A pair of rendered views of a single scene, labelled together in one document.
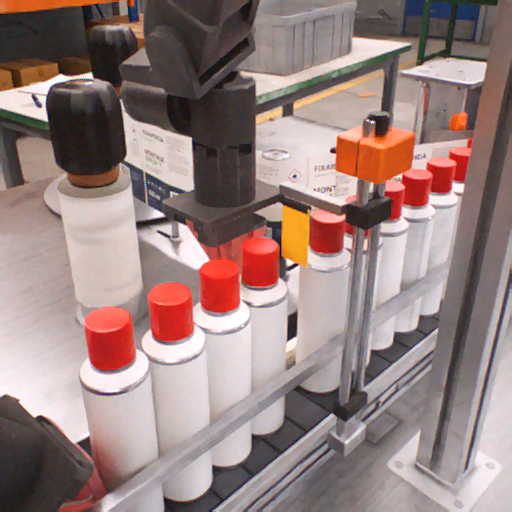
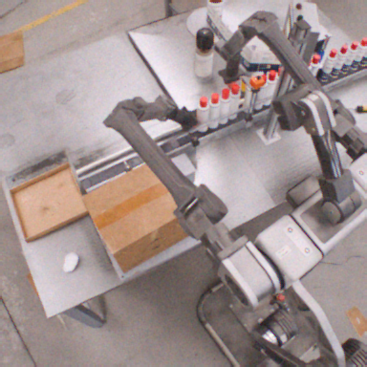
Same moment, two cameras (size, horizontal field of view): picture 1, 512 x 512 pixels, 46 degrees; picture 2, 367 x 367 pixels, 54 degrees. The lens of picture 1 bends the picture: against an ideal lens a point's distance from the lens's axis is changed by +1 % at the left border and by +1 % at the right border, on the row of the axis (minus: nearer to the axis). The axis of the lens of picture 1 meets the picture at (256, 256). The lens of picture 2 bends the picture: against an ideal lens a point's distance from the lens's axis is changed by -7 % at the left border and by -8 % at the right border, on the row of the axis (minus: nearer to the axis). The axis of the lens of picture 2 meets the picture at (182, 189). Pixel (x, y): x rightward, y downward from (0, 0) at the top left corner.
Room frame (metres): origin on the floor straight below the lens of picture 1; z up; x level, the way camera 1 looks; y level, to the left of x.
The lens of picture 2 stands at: (-0.64, -0.12, 2.32)
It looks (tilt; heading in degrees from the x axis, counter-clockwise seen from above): 64 degrees down; 18
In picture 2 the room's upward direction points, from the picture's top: straight up
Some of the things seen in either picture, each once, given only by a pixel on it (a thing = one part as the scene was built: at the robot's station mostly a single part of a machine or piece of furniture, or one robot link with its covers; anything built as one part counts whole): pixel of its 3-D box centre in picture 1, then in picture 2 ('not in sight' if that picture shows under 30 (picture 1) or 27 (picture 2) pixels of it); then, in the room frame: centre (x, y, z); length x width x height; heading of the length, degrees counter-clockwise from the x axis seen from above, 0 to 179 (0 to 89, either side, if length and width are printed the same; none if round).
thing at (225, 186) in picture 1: (224, 176); (232, 69); (0.52, 0.03, 1.13); 0.10 x 0.07 x 0.07; 136
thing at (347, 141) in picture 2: not in sight; (357, 143); (0.06, -0.43, 1.45); 0.09 x 0.08 x 0.12; 143
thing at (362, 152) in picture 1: (331, 289); (248, 97); (0.45, -0.07, 1.05); 0.10 x 0.04 x 0.33; 45
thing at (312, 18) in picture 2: not in sight; (298, 34); (0.54, -0.20, 1.38); 0.17 x 0.10 x 0.19; 10
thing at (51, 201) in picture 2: not in sight; (47, 201); (-0.19, 0.64, 0.85); 0.30 x 0.26 x 0.04; 135
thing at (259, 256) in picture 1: (259, 339); (233, 101); (0.46, 0.00, 0.98); 0.05 x 0.05 x 0.20
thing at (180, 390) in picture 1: (178, 396); (213, 110); (0.39, 0.07, 0.98); 0.05 x 0.05 x 0.20
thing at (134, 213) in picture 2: not in sight; (138, 218); (-0.18, 0.20, 0.99); 0.30 x 0.24 x 0.27; 139
